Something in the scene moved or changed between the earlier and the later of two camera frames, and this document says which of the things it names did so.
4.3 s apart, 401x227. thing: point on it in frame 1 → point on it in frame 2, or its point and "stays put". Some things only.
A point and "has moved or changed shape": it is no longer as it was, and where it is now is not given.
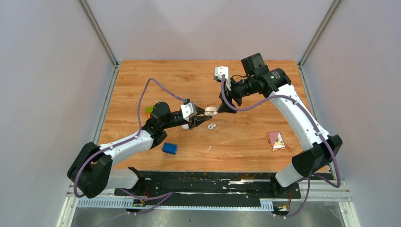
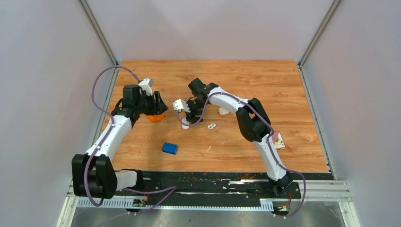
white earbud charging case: [210, 111] has moved or changed shape
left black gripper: [196, 119] → [159, 108]
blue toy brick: [169, 148] stays put
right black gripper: [232, 95] → [191, 116]
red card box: [275, 140] stays put
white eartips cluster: [212, 126] stays put
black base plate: [206, 188] stays put
